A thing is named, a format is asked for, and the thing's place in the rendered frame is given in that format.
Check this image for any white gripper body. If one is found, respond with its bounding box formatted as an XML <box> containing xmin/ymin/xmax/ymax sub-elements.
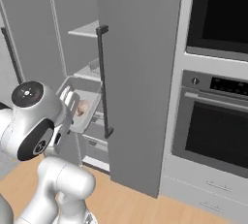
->
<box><xmin>58</xmin><ymin>84</ymin><xmax>81</xmax><ymax>134</ymax></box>

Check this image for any chicken drumstick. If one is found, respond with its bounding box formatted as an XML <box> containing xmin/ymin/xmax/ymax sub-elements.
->
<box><xmin>74</xmin><ymin>100</ymin><xmax>92</xmax><ymax>117</ymax></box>

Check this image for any grey meat container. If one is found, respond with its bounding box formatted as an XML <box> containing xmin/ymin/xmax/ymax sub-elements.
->
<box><xmin>56</xmin><ymin>75</ymin><xmax>104</xmax><ymax>135</ymax></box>

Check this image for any grey freezer rack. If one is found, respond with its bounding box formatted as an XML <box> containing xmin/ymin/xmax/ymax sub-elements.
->
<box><xmin>73</xmin><ymin>58</ymin><xmax>103</xmax><ymax>82</ymax></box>

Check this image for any grey freezer drawer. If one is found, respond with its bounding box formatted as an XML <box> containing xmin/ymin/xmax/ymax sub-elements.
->
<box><xmin>80</xmin><ymin>112</ymin><xmax>111</xmax><ymax>174</ymax></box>

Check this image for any grey freezer door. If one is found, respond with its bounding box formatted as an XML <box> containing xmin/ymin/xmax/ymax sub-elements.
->
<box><xmin>94</xmin><ymin>0</ymin><xmax>186</xmax><ymax>200</ymax></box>

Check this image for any grey freezer shelf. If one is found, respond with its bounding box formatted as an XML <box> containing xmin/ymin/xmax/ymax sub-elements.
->
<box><xmin>67</xmin><ymin>19</ymin><xmax>100</xmax><ymax>39</ymax></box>

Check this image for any grey fridge door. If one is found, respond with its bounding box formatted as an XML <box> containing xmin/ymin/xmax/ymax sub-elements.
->
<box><xmin>0</xmin><ymin>0</ymin><xmax>67</xmax><ymax>88</ymax></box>

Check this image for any steel built-in oven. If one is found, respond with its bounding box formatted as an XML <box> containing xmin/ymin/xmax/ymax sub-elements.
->
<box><xmin>170</xmin><ymin>69</ymin><xmax>248</xmax><ymax>179</ymax></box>

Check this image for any white cupboard drawer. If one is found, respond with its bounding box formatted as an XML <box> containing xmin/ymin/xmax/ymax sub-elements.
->
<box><xmin>159</xmin><ymin>176</ymin><xmax>248</xmax><ymax>224</ymax></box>
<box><xmin>160</xmin><ymin>155</ymin><xmax>248</xmax><ymax>207</ymax></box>

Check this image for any black built-in microwave oven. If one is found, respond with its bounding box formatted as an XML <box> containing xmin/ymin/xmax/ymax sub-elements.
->
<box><xmin>185</xmin><ymin>0</ymin><xmax>248</xmax><ymax>63</ymax></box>

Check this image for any black freezer door handle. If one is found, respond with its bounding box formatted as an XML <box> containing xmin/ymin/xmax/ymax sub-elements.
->
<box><xmin>95</xmin><ymin>24</ymin><xmax>115</xmax><ymax>140</ymax></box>

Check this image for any black fridge door handle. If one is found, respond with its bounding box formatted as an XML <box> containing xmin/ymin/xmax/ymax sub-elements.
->
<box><xmin>0</xmin><ymin>26</ymin><xmax>24</xmax><ymax>85</ymax></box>

